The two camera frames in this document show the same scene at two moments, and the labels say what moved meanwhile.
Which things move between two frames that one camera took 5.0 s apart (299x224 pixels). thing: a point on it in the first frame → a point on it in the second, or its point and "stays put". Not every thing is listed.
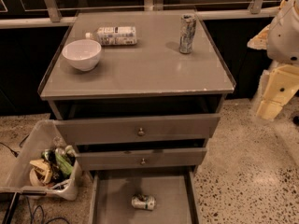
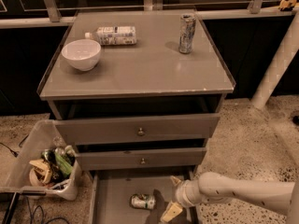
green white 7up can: x=144 y=202 stays put
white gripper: x=284 y=36 → x=180 y=192
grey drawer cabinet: x=138 y=95 stays put
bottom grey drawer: x=174 y=189 stays put
